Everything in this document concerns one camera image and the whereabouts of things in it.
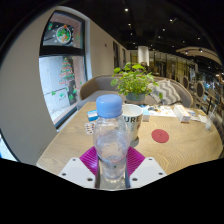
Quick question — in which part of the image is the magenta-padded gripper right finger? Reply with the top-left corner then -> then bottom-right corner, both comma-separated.
125,145 -> 168,190

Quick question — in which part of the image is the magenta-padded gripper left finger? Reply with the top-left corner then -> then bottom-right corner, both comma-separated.
58,145 -> 101,190

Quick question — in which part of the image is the clear blue-capped water bottle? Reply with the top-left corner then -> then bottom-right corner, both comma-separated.
92,93 -> 131,183

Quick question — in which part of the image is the flat round red coaster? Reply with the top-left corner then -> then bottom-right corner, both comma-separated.
151,128 -> 170,144

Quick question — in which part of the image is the white mug with dark lettering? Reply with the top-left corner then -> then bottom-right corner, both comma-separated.
121,103 -> 144,143

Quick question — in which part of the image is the small blue white carton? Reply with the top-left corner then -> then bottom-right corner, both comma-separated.
141,107 -> 151,122

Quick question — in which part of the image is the blue and white flat box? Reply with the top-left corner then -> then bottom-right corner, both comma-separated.
86,109 -> 99,122

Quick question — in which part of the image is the clear plastic cup with straw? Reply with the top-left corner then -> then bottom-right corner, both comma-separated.
204,111 -> 217,131

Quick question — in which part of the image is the grey curved sofa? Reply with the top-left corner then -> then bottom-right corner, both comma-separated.
77,75 -> 195,110

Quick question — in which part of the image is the grey white chevron pillow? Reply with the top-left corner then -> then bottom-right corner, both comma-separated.
148,79 -> 183,106

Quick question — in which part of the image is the green potted plant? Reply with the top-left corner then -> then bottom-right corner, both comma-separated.
110,62 -> 161,103

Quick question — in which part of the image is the window with festive decals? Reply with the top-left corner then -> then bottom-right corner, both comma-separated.
38,10 -> 88,129

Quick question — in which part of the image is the group of dining chairs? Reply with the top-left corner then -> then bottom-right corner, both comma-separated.
181,74 -> 224,114

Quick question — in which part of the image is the person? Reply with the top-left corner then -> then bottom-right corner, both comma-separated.
139,61 -> 150,73

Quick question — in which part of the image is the group of ceiling lights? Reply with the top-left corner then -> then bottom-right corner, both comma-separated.
121,6 -> 204,54

